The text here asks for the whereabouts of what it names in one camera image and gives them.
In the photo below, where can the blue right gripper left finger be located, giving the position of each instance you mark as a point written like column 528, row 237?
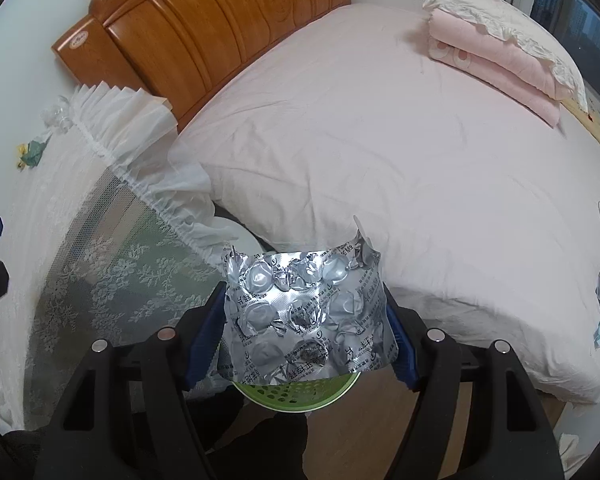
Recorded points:
column 202, row 329

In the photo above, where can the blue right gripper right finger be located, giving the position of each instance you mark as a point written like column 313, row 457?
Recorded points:
column 405, row 325

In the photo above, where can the green yellow wrapper scrap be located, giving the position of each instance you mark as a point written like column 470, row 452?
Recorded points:
column 30, row 154

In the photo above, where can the silver foil pill blister pack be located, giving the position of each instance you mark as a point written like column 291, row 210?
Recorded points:
column 305, row 316

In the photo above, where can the clear crushed plastic bottle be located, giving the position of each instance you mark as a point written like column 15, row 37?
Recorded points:
column 58, row 117

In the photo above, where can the green plastic trash basket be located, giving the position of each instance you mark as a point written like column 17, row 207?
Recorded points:
column 299, row 397

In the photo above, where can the pink bed sheet mattress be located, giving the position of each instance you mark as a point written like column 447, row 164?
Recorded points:
column 486, row 218

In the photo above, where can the wooden bed headboard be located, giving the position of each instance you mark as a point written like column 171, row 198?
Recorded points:
column 183, row 50

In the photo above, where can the wooden board by window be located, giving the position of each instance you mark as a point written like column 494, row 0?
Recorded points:
column 590, row 119

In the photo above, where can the folded pink blanket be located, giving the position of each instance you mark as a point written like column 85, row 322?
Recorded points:
column 502, row 64

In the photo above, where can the white ruffled pillow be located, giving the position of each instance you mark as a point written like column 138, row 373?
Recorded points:
column 505, row 22

